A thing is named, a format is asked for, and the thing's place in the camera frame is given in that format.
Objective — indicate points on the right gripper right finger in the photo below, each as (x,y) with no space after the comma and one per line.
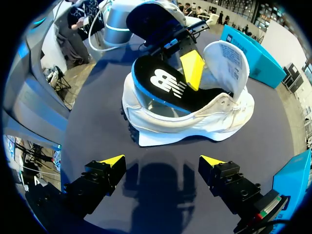
(226,180)

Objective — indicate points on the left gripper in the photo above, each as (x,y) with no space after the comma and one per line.
(151,22)

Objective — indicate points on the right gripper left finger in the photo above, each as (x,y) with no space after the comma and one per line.
(97,180)

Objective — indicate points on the blue and black insole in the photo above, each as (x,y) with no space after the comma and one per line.
(151,70)

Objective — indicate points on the white shoe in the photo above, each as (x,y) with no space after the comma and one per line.
(170,126)

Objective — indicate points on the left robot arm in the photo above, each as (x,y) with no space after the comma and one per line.
(117,22)

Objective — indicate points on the teal box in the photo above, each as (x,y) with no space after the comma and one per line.
(258,61)
(292,178)

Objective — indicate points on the person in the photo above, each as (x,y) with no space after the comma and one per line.
(73,36)

